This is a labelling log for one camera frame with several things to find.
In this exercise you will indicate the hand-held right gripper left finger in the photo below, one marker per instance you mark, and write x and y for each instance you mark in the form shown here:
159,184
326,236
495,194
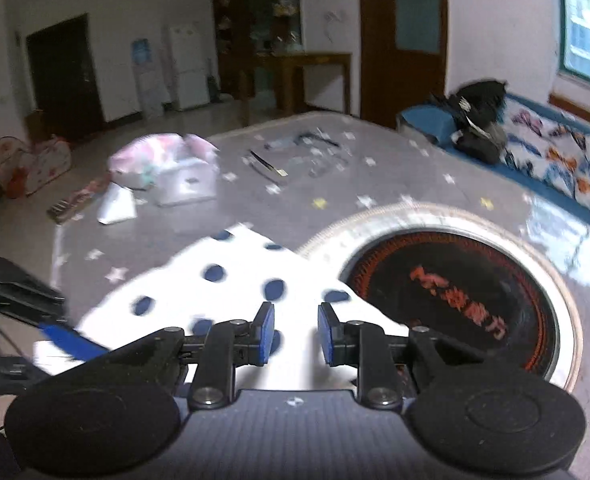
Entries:
265,332

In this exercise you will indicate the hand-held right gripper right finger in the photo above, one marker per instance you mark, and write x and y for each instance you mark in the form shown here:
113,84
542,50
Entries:
327,337

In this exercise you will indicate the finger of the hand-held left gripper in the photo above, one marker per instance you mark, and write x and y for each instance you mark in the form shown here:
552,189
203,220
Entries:
75,342
10,272

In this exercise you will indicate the white polka dot garment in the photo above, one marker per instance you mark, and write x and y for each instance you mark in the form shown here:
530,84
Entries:
190,280

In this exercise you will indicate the dark brown long box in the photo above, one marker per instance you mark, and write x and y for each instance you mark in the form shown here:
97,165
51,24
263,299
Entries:
75,202

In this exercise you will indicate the pink toy tent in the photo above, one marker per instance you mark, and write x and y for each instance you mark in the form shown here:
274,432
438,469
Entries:
40,165

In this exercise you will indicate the white paper bag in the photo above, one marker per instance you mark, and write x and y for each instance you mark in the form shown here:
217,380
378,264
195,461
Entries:
117,205

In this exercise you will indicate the round black induction cooktop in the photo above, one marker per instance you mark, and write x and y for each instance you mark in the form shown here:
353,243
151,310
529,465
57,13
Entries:
450,285

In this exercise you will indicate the translucent white box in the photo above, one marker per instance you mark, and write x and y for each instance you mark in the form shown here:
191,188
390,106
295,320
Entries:
187,185

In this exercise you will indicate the pink plastic bag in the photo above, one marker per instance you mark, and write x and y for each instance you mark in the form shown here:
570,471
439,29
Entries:
145,155

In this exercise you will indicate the clear plastic packaging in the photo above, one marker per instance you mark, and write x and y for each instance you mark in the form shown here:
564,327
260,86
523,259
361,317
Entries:
300,155

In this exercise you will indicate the grey star tablecloth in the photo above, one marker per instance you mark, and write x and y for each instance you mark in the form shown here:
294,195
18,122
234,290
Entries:
400,170

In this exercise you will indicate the dark wooden door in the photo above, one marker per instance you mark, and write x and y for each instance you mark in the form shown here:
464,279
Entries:
65,75

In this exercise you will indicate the white water dispenser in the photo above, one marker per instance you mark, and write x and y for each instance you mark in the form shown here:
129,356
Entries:
147,80

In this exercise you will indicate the blue sofa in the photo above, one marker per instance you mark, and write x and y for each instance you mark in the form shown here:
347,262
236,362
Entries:
425,120

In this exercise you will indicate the black bag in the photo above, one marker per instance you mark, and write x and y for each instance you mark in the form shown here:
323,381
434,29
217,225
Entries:
475,120

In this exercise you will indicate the white refrigerator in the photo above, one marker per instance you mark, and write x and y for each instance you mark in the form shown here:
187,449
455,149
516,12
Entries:
187,65

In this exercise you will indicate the wooden side table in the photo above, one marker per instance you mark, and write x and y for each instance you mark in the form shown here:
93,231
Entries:
300,60

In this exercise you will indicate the brown door with glass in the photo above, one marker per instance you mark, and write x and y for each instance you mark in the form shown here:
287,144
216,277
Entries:
405,70

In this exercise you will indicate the dark wooden display cabinet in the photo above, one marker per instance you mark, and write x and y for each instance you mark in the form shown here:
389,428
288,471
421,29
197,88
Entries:
255,15

